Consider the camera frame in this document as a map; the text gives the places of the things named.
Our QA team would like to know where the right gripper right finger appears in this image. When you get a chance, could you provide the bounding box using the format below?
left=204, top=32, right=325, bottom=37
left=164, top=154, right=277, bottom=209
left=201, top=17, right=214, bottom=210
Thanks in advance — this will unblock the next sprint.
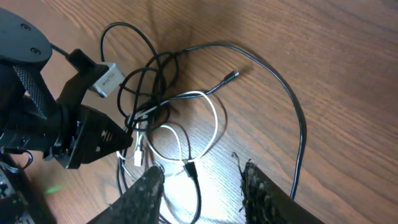
left=241, top=161, right=322, bottom=224

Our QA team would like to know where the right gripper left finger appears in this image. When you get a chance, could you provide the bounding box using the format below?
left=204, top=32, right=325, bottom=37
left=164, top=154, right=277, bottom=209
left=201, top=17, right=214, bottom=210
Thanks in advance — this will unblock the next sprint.
left=90, top=166, right=165, bottom=224

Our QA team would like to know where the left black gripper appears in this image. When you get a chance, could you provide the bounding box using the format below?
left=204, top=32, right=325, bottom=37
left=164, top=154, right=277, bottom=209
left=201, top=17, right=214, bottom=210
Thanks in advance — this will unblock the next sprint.
left=43, top=105, right=133, bottom=169

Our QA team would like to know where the white USB cable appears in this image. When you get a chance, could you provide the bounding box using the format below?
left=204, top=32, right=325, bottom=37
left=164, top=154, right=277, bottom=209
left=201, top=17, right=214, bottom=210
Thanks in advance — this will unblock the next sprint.
left=116, top=90, right=219, bottom=167

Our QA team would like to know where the black USB cable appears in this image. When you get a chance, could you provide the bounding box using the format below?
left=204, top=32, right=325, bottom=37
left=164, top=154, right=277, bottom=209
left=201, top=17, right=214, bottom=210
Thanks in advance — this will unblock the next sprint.
left=99, top=21, right=307, bottom=224

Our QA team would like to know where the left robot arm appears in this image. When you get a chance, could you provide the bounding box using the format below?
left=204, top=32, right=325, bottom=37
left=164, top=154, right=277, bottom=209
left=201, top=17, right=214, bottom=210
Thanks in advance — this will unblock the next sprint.
left=1, top=9, right=132, bottom=169

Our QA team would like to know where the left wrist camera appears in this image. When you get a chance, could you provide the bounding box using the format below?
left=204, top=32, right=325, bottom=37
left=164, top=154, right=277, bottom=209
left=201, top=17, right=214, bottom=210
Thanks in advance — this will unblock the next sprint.
left=90, top=62, right=125, bottom=98

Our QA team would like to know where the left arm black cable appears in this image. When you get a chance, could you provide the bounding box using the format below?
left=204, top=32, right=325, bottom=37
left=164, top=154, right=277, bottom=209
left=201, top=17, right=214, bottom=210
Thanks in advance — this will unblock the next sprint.
left=49, top=43, right=71, bottom=58

